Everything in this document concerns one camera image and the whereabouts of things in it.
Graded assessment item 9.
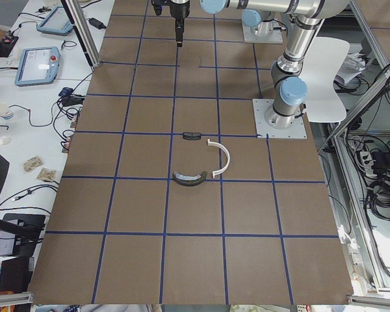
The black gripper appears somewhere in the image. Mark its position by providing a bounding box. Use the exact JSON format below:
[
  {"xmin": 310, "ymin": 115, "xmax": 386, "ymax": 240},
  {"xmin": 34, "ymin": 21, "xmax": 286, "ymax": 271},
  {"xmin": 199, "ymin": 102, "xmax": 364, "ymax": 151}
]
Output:
[{"xmin": 170, "ymin": 0, "xmax": 190, "ymax": 47}]

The black power adapter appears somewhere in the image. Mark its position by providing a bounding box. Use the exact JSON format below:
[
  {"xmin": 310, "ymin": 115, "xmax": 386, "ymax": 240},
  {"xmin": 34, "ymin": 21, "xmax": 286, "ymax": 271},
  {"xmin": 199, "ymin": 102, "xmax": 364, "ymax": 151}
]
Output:
[{"xmin": 88, "ymin": 18, "xmax": 107, "ymax": 29}]

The black brake pad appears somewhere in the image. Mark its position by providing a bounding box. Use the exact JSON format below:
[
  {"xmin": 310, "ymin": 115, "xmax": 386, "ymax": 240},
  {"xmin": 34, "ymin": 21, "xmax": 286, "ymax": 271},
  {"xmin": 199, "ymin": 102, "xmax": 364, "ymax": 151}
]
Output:
[{"xmin": 182, "ymin": 132, "xmax": 202, "ymax": 141}]

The far blue teach pendant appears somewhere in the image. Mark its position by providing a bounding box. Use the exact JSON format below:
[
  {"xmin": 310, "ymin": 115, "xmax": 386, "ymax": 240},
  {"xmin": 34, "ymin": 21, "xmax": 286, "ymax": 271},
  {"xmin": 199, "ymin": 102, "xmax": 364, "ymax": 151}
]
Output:
[{"xmin": 36, "ymin": 6, "xmax": 73, "ymax": 36}]

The blue teach pendant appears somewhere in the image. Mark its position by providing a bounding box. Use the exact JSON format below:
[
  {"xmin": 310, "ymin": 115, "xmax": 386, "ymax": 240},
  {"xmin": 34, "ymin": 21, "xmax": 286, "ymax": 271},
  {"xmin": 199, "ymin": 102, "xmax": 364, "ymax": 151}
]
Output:
[
  {"xmin": 15, "ymin": 46, "xmax": 60, "ymax": 86},
  {"xmin": 36, "ymin": 6, "xmax": 73, "ymax": 36}
]

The white curved plastic clip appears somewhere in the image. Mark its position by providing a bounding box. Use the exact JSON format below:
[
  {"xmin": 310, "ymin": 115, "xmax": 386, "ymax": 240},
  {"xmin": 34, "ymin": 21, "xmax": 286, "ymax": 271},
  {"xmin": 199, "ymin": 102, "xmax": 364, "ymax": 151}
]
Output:
[{"xmin": 207, "ymin": 138, "xmax": 232, "ymax": 179}]

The blue checkered pouch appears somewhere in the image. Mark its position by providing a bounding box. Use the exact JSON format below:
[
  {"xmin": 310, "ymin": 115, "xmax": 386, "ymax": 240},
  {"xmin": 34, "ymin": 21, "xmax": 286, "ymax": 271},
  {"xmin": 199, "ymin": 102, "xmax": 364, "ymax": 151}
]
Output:
[{"xmin": 58, "ymin": 87, "xmax": 73, "ymax": 98}]

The near blue teach pendant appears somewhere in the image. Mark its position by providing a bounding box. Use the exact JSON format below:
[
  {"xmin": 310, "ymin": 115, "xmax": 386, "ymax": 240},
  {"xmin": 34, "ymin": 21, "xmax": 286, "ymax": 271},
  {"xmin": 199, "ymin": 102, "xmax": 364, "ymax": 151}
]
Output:
[{"xmin": 15, "ymin": 46, "xmax": 60, "ymax": 86}]

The white plastic chair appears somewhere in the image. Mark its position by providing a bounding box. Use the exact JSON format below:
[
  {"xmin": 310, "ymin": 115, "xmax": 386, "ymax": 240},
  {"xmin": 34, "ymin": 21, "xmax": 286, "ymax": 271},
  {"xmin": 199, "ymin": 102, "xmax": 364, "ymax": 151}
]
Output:
[{"xmin": 300, "ymin": 36, "xmax": 350, "ymax": 123}]

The green curved brake shoe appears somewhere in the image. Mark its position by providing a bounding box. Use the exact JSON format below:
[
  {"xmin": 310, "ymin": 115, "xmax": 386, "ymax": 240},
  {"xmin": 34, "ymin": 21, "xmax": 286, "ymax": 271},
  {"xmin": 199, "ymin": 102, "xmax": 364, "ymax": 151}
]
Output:
[{"xmin": 173, "ymin": 171, "xmax": 207, "ymax": 187}]

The white paper cup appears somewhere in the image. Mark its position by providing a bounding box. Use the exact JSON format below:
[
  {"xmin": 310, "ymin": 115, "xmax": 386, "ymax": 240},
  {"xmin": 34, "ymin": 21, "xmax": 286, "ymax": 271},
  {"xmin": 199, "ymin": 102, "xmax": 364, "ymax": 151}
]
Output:
[{"xmin": 0, "ymin": 102, "xmax": 14, "ymax": 120}]

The brown packet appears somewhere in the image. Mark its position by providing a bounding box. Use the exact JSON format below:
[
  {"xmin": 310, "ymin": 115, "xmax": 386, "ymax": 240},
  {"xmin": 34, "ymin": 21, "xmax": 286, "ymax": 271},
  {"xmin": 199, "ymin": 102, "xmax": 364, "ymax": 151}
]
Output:
[
  {"xmin": 23, "ymin": 156, "xmax": 44, "ymax": 172},
  {"xmin": 36, "ymin": 168, "xmax": 57, "ymax": 182}
]

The black monitor stand base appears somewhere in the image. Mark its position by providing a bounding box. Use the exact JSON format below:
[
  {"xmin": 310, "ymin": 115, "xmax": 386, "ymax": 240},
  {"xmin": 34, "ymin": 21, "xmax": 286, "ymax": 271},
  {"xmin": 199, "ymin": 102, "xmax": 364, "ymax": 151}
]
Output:
[{"xmin": 0, "ymin": 213, "xmax": 46, "ymax": 257}]

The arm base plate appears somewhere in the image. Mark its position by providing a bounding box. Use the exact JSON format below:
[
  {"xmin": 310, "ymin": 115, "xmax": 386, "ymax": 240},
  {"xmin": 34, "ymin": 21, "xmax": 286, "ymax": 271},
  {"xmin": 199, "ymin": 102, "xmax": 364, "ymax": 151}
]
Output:
[
  {"xmin": 252, "ymin": 99, "xmax": 307, "ymax": 140},
  {"xmin": 242, "ymin": 21, "xmax": 283, "ymax": 44}
]

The aluminium frame post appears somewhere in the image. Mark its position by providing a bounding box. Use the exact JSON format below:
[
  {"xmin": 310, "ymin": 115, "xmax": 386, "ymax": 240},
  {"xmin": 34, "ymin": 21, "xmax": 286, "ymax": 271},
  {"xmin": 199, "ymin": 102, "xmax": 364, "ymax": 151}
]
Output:
[{"xmin": 61, "ymin": 0, "xmax": 101, "ymax": 68}]

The black cable bundle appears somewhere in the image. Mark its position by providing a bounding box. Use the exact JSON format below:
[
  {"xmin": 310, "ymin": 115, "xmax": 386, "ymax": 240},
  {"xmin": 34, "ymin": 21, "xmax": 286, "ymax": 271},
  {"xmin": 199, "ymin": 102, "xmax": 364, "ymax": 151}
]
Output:
[{"xmin": 365, "ymin": 177, "xmax": 390, "ymax": 222}]

